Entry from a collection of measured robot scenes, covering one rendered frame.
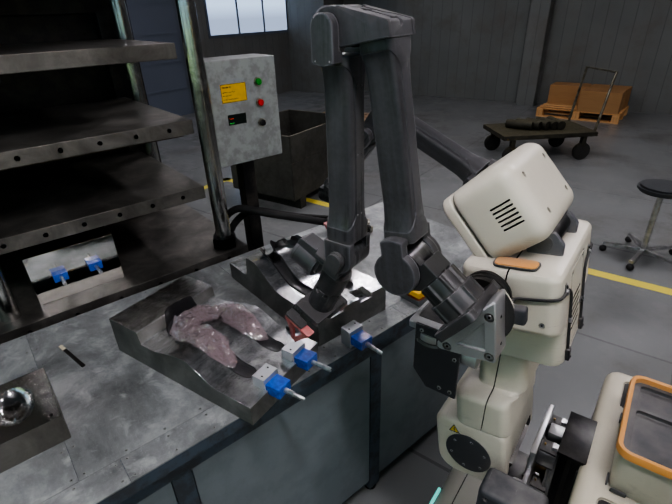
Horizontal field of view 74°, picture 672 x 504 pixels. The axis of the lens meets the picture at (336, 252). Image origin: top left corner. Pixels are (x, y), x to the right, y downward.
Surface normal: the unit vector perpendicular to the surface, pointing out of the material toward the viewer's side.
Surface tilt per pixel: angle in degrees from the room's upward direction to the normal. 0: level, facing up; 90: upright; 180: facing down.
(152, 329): 80
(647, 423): 0
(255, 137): 90
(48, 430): 90
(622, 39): 90
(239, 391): 0
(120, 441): 0
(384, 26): 90
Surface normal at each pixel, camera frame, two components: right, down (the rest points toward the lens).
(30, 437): 0.64, 0.35
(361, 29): -0.59, 0.40
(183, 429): -0.03, -0.88
